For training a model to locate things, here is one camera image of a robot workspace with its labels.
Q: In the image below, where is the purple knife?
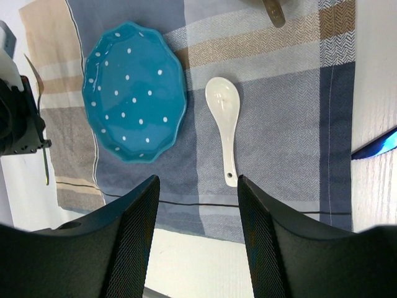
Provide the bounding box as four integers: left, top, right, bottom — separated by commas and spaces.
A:
351, 127, 397, 160

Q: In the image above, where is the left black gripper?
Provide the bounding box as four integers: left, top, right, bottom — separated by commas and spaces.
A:
1, 76, 51, 156

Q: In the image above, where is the purple teal fork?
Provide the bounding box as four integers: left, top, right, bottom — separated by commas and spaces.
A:
24, 53, 50, 186

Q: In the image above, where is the teal dotted plate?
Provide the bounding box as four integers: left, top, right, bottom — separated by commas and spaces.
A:
82, 22, 187, 163

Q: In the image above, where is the blue beige checked cloth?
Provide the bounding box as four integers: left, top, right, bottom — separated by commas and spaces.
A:
19, 1, 355, 243

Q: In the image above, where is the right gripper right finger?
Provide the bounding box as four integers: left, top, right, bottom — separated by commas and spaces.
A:
238, 176, 396, 297

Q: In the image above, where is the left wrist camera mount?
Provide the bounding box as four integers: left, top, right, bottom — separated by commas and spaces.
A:
0, 21, 24, 92

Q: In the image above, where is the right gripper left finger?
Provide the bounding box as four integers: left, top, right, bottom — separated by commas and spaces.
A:
1, 175, 160, 297

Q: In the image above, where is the brown mug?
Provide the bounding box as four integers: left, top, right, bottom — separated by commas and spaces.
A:
245, 0, 286, 28

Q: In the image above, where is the white ceramic spoon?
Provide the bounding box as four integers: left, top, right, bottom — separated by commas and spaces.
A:
205, 77, 240, 187

